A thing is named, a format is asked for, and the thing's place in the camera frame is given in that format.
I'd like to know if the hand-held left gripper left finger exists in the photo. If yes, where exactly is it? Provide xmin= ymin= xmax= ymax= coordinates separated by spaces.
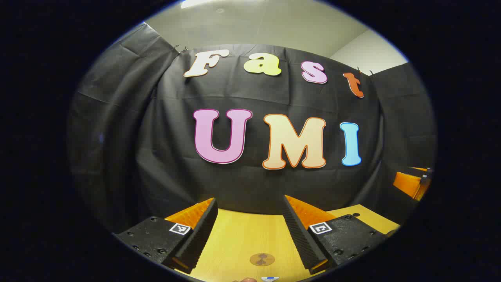
xmin=113 ymin=197 xmax=219 ymax=275

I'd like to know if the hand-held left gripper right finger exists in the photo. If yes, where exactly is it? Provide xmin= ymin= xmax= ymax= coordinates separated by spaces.
xmin=282 ymin=195 xmax=396 ymax=275

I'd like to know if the black backdrop cloth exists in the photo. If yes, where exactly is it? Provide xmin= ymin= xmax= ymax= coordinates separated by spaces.
xmin=67 ymin=22 xmax=437 ymax=235

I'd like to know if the wooden desktop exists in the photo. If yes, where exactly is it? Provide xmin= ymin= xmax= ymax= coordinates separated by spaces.
xmin=174 ymin=204 xmax=400 ymax=282

